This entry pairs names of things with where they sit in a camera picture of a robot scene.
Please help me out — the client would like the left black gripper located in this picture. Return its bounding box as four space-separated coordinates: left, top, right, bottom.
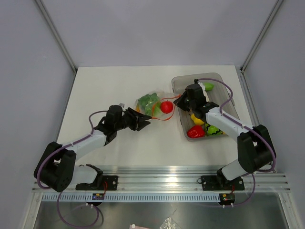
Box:
114 108 151 131

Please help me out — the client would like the toy napa cabbage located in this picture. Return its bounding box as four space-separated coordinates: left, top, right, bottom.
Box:
138 93 162 117

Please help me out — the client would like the clear zip top bag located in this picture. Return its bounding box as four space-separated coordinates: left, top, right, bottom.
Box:
134 91 181 121

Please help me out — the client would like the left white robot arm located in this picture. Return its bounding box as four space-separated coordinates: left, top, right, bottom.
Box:
34 105 153 192

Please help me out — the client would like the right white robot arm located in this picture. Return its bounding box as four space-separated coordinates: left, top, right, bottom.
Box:
174 83 276 189

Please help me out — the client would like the grey plastic food bin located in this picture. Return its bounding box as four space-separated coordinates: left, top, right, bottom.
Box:
172 73 239 141

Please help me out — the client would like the toy yellow pear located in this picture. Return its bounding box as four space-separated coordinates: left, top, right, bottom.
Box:
191 114 205 126

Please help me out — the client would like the toy green cucumber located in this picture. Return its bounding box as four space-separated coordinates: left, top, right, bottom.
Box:
203 83 214 92

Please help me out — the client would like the toy red bell pepper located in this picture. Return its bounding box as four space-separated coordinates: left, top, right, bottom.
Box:
187 125 205 139

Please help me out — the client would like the toy green watermelon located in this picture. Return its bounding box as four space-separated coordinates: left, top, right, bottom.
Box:
205 124 224 136

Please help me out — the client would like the crumpled clear plastic wrap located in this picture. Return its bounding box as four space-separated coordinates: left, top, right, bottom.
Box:
159 217 181 229

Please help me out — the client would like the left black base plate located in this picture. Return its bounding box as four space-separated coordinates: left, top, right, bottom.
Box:
75 175 119 191

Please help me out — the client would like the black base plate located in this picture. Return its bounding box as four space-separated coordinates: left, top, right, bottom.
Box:
75 175 119 191
197 175 245 191

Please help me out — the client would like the aluminium mounting rail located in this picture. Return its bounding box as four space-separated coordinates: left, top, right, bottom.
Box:
31 166 291 193

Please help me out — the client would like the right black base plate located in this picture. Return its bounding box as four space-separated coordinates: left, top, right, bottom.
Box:
197 175 245 191

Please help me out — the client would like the white slotted cable duct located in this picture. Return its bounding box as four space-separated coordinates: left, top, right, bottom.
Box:
42 193 220 203

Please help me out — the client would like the right aluminium frame post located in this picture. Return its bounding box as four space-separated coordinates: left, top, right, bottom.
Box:
240 0 285 73

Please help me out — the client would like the aluminium frame post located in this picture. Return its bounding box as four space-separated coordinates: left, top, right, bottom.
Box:
34 0 77 76
240 0 285 73

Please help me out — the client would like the left aluminium frame post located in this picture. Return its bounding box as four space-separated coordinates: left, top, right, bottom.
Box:
34 0 77 76

